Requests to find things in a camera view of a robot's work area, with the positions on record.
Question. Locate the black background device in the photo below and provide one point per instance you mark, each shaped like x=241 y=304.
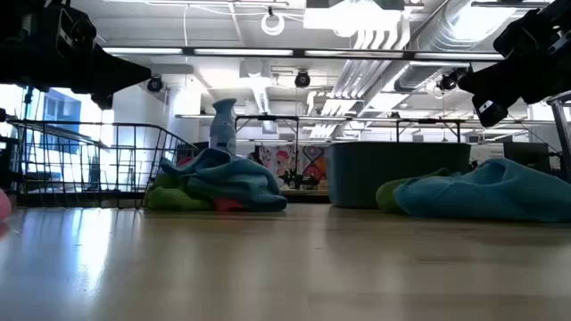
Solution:
x=296 y=179

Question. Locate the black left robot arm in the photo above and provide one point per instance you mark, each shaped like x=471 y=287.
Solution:
x=18 y=44

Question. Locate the black monitor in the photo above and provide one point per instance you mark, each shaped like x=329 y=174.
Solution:
x=526 y=153

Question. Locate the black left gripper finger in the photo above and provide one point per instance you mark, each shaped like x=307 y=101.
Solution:
x=111 y=64
x=116 y=84

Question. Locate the light blue spray bottle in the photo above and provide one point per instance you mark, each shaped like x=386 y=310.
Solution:
x=223 y=129

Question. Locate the silver ventilation duct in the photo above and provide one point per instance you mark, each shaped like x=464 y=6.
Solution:
x=455 y=31

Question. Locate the black ceiling spotlight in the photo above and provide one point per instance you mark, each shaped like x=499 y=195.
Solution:
x=154 y=84
x=302 y=79
x=448 y=81

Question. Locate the black aluminium table frame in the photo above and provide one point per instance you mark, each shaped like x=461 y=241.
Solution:
x=308 y=196

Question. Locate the colourful patterned panel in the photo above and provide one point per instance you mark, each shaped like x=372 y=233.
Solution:
x=312 y=167

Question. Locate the green microfiber towel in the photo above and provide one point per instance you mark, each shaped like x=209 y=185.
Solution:
x=171 y=200
x=388 y=196

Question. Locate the black overhead light bar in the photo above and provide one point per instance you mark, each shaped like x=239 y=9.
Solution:
x=299 y=52

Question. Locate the blue microfiber towel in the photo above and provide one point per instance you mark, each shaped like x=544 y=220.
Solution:
x=232 y=183
x=490 y=191

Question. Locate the black frame table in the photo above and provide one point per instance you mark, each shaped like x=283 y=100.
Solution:
x=428 y=120
x=267 y=117

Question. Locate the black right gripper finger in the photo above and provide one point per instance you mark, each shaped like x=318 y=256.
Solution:
x=488 y=87
x=488 y=73

